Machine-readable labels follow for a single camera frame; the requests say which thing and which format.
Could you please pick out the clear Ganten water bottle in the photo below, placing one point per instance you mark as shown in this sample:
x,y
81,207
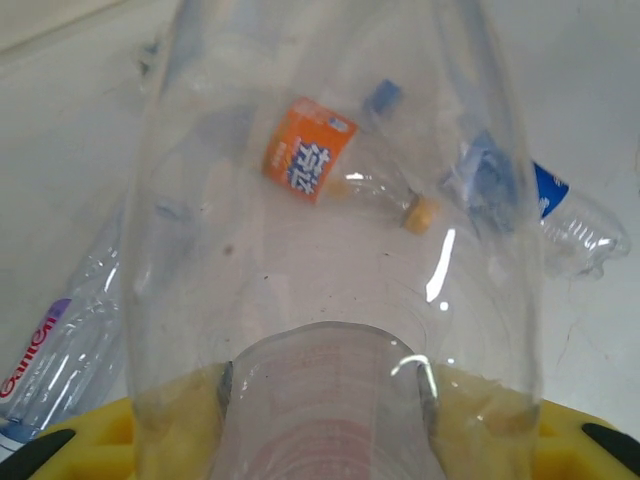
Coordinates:
x,y
50,350

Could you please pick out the blue label cola bottle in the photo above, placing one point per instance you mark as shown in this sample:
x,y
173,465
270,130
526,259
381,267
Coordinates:
x,y
552,190

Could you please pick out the orange label clear bottle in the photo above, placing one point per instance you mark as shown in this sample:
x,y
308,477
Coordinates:
x,y
310,150

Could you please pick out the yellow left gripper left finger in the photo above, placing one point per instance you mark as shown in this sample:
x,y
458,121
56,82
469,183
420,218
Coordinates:
x,y
100,440

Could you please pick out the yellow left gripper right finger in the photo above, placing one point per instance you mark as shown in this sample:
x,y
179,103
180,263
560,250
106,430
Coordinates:
x,y
560,445

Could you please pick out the large clear red-label bottle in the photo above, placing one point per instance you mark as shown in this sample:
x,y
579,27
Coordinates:
x,y
320,300

